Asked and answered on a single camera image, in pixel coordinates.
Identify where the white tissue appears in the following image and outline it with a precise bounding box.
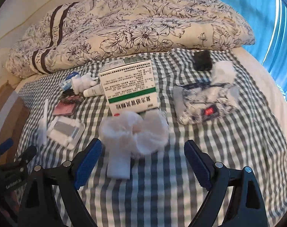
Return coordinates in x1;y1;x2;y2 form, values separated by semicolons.
211;61;236;85

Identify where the white bear figurine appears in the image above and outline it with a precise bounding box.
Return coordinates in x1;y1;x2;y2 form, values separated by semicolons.
71;72;98;95

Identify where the blue tissue pack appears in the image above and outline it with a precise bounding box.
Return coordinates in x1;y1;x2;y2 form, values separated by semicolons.
59;71;79;91

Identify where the white plastic tray kit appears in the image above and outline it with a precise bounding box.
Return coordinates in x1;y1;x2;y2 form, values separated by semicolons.
47;116;85;150

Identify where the floral cream duvet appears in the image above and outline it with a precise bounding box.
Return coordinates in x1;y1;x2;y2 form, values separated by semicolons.
6;0;255;79

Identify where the pink embossed card case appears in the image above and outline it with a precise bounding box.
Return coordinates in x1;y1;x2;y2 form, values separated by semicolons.
52;90;84;116

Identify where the black small box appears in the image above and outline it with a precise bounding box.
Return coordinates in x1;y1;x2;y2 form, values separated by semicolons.
193;50;212;71

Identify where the white cream tube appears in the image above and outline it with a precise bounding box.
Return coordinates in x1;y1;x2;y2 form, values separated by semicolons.
83;84;104;98

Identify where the floral fabric pouch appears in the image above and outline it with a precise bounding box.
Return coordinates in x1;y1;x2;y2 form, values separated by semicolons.
173;82;239;125

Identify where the blue curtain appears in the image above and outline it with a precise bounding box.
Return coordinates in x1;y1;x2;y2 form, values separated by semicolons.
221;0;287;95

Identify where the cardboard box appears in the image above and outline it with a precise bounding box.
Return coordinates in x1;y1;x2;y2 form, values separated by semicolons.
0;82;30;165

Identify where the white green medicine box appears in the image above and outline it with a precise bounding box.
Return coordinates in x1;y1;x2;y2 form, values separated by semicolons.
99;58;159;116

